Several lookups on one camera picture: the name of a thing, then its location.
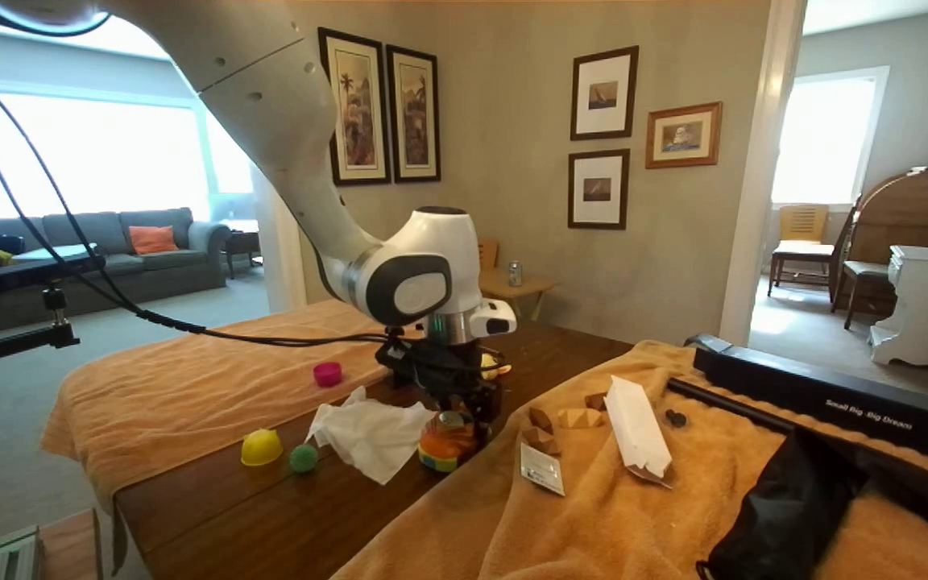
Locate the white towel label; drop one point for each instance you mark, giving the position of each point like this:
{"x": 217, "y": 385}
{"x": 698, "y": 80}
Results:
{"x": 544, "y": 469}

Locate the light zigzag wooden block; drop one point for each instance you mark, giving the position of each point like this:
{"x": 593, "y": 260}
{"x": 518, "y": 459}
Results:
{"x": 580, "y": 415}

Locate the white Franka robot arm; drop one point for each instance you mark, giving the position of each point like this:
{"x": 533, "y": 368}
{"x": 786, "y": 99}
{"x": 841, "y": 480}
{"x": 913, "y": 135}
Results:
{"x": 272, "y": 108}

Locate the dark side table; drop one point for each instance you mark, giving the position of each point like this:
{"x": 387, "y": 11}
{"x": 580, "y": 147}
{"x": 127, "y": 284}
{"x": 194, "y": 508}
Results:
{"x": 243, "y": 246}

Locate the long black case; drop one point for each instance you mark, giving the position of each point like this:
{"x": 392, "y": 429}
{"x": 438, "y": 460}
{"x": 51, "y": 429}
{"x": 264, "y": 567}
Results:
{"x": 838, "y": 398}

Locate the dark wooden rolltop desk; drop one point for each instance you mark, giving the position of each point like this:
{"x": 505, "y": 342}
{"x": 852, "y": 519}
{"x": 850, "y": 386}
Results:
{"x": 900, "y": 226}

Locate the dark brown wooden piece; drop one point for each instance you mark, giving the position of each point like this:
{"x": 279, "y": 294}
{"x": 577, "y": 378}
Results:
{"x": 678, "y": 415}

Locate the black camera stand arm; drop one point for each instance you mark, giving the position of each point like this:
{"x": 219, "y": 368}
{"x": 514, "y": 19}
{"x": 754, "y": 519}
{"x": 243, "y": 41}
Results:
{"x": 2, "y": 342}

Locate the tan towel with wipe packet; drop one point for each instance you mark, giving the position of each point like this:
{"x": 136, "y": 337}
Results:
{"x": 615, "y": 510}

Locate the tan towel with pink cup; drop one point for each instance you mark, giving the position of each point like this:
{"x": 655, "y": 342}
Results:
{"x": 194, "y": 376}

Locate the grey sofa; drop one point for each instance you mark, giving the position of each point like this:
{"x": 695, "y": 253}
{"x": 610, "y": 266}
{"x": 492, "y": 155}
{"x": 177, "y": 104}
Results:
{"x": 161, "y": 276}

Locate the black toy microscope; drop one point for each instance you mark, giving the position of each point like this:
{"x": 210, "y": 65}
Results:
{"x": 399, "y": 371}

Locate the yellow plastic cup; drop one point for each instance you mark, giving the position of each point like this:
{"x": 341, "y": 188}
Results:
{"x": 262, "y": 450}

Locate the white cabinet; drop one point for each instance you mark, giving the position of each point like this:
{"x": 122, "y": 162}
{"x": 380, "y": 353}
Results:
{"x": 926, "y": 301}

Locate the clear drinking glass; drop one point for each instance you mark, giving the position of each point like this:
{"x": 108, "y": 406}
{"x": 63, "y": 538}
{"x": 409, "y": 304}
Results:
{"x": 514, "y": 272}

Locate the small light wooden table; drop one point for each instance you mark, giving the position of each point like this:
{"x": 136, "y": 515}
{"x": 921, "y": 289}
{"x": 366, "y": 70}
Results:
{"x": 518, "y": 291}

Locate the yellow toy dog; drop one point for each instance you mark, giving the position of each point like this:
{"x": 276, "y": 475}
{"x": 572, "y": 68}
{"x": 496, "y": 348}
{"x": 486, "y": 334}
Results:
{"x": 496, "y": 368}

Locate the black bag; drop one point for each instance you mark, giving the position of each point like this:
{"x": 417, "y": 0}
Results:
{"x": 797, "y": 515}

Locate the white crumpled tissue paper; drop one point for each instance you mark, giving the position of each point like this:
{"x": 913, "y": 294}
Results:
{"x": 371, "y": 437}

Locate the small black picture frame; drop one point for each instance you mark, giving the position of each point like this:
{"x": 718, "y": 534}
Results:
{"x": 598, "y": 188}
{"x": 603, "y": 95}

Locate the wooden armchair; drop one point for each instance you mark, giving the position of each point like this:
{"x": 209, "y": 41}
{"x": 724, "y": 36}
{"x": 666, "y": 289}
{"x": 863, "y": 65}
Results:
{"x": 804, "y": 246}

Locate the tall black picture frame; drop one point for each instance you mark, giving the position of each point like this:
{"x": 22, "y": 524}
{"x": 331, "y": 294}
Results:
{"x": 355, "y": 108}
{"x": 414, "y": 112}

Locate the wooden picture frame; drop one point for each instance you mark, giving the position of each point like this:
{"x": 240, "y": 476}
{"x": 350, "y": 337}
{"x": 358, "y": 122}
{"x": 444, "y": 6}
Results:
{"x": 684, "y": 135}

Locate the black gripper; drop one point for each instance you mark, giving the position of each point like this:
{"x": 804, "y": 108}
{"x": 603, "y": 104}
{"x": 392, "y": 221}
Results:
{"x": 458, "y": 376}

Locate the light wooden chair back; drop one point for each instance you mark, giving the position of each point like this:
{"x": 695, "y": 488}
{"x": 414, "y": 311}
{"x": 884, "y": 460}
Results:
{"x": 492, "y": 256}

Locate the orange pillow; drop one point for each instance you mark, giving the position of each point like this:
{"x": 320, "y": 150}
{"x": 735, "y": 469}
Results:
{"x": 153, "y": 238}

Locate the brown wooden block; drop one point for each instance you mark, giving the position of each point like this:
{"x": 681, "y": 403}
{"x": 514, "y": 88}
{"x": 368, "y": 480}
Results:
{"x": 593, "y": 401}
{"x": 539, "y": 440}
{"x": 544, "y": 420}

